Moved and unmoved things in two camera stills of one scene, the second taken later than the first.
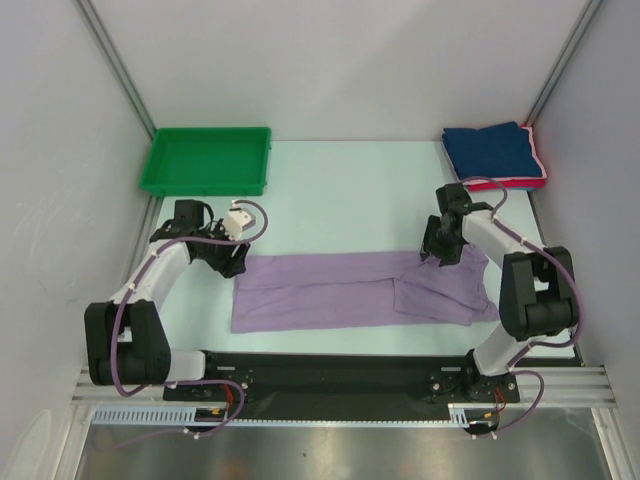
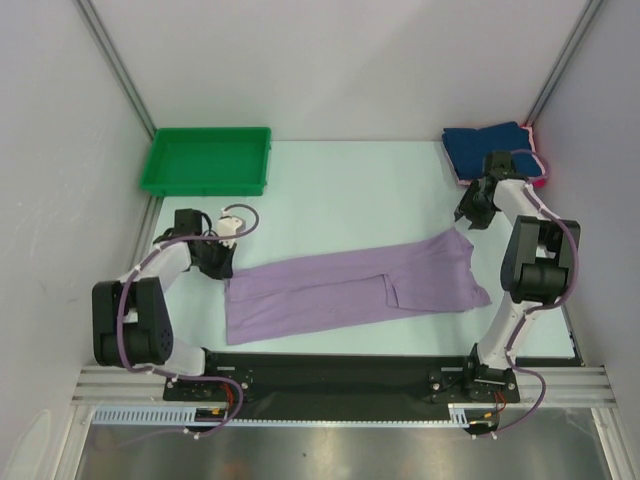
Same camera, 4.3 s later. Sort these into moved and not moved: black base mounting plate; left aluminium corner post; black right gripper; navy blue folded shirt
Moved: black right gripper
Not moved: black base mounting plate; navy blue folded shirt; left aluminium corner post
